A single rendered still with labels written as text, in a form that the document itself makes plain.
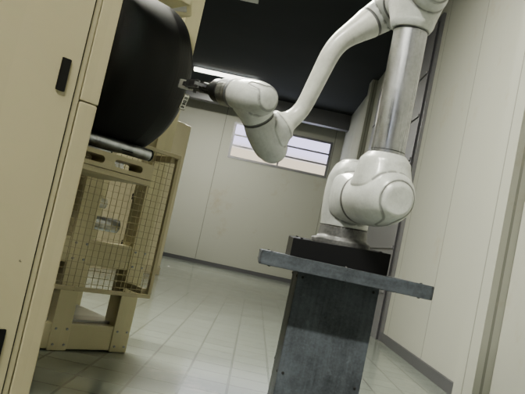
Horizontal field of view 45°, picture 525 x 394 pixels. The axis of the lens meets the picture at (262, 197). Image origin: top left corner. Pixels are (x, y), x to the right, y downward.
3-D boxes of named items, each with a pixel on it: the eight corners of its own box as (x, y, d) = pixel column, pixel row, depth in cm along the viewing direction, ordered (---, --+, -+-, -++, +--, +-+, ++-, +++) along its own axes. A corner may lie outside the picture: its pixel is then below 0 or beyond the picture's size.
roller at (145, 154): (62, 132, 213) (66, 138, 210) (67, 121, 212) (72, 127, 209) (144, 158, 238) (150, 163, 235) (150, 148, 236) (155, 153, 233)
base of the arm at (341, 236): (369, 248, 214) (371, 233, 214) (369, 250, 192) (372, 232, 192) (316, 239, 217) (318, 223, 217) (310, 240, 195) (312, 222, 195)
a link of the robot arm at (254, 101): (217, 88, 187) (233, 124, 195) (252, 94, 177) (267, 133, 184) (242, 69, 192) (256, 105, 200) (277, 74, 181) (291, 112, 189)
